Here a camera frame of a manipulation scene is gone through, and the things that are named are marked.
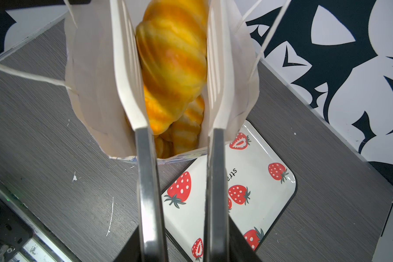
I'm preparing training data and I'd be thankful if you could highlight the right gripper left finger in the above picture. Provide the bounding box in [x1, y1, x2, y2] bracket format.
[110, 1, 168, 262]

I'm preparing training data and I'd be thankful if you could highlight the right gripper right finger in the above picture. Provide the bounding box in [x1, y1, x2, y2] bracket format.
[204, 1, 235, 262]

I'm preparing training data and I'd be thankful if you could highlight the croissant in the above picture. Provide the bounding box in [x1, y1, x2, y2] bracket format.
[161, 95, 205, 156]
[135, 1, 209, 135]
[154, 136, 173, 159]

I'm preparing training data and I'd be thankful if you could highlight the white floral paper bag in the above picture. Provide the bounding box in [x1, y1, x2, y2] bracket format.
[0, 0, 292, 164]

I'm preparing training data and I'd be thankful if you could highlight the white strawberry tray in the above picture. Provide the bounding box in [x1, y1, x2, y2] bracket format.
[162, 121, 297, 262]

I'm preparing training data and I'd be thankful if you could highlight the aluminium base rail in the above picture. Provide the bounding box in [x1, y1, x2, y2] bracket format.
[0, 181, 80, 262]

